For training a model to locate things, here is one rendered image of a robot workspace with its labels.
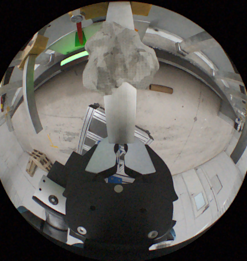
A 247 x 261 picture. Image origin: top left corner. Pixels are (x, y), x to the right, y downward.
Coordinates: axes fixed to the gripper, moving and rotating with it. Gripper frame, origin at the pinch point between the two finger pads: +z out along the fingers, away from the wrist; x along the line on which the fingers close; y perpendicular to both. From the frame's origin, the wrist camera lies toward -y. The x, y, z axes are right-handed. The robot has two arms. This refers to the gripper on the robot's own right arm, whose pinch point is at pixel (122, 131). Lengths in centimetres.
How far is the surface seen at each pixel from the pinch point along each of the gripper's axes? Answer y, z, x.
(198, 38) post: -26.4, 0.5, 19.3
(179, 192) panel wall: 235, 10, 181
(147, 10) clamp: -24.3, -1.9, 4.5
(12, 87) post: -26, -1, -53
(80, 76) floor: -34, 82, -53
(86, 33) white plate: -24.5, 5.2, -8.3
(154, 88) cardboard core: -12, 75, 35
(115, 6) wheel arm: -21.0, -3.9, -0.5
